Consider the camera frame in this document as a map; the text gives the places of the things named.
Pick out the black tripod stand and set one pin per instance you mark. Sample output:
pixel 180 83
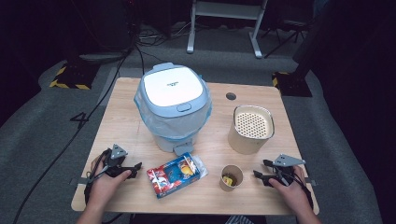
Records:
pixel 289 31

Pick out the food scraps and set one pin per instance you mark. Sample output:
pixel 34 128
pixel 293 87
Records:
pixel 229 179

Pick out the translucent blue bin liner bag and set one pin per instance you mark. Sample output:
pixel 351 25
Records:
pixel 174 124

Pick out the person's striped clothing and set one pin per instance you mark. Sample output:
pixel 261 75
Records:
pixel 239 220

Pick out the beige canister with perforated strainer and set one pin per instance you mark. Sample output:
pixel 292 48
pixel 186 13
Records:
pixel 246 141

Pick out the person's right hand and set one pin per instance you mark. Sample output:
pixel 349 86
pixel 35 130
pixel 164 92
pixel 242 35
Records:
pixel 297 196

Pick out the person's left hand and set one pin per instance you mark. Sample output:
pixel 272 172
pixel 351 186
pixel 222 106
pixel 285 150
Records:
pixel 102 189

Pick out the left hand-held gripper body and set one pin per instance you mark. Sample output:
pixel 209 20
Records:
pixel 117 152

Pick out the white metal stand frame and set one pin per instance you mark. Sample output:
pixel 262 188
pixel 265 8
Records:
pixel 227 9

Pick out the blue and white pedal bin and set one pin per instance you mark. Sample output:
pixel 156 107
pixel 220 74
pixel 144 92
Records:
pixel 172 85

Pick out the colourful snack box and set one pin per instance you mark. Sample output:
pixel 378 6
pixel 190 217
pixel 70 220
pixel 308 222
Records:
pixel 174 175

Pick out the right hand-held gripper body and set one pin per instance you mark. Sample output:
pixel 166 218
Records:
pixel 288 161

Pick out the black yellow striped stand base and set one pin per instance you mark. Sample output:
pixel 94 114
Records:
pixel 73 76
pixel 294 85

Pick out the brown paper cup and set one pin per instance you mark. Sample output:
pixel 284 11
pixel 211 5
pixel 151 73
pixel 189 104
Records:
pixel 225 186

